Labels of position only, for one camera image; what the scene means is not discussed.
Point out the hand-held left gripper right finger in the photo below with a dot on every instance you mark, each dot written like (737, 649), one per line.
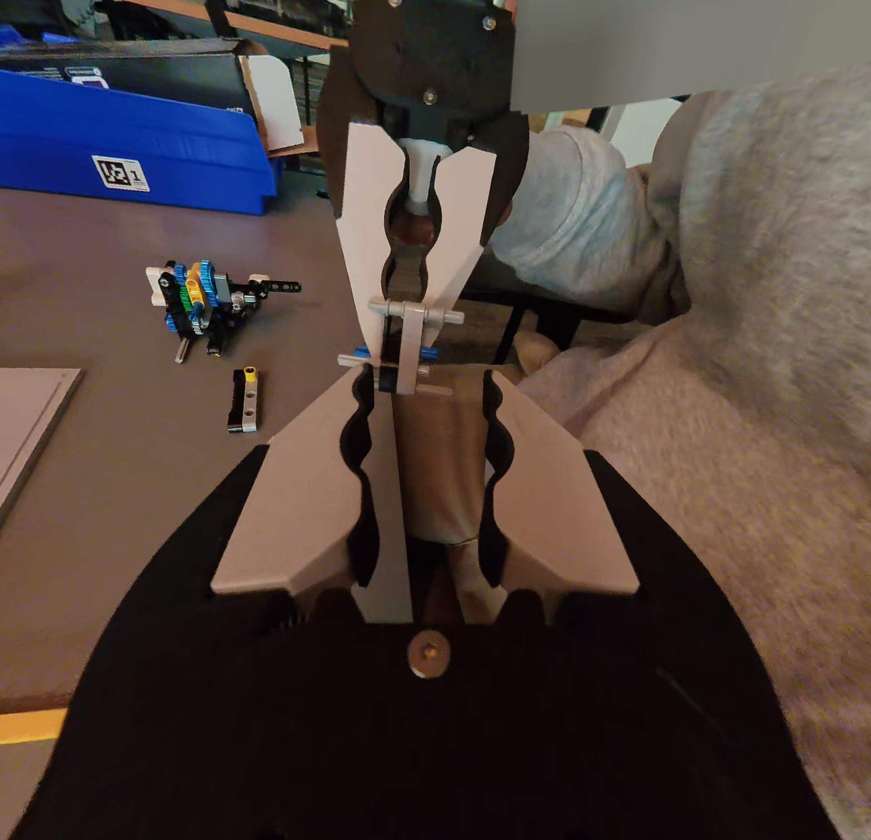
(558, 513)

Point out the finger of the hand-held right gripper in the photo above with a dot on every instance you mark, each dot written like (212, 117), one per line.
(364, 200)
(466, 207)

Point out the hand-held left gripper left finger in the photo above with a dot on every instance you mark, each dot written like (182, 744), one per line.
(299, 513)

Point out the grey and black lego subassembly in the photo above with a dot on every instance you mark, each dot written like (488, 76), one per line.
(410, 350)

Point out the person's right forearm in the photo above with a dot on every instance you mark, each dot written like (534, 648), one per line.
(578, 207)

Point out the black and grey lego rack piece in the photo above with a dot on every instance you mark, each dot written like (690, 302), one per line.
(243, 404)

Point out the multicoloured lego gear assembly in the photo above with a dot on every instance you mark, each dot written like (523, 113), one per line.
(197, 295)

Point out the person's right hand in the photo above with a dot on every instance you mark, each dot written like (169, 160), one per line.
(414, 226)

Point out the person's beige trousers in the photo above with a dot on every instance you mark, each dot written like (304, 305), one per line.
(442, 459)

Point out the wooden shelf board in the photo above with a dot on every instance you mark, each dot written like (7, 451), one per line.
(272, 30)

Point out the blue plastic bin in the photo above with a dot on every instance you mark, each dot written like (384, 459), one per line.
(170, 145)

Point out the black cardboard box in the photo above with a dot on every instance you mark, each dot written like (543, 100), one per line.
(170, 71)

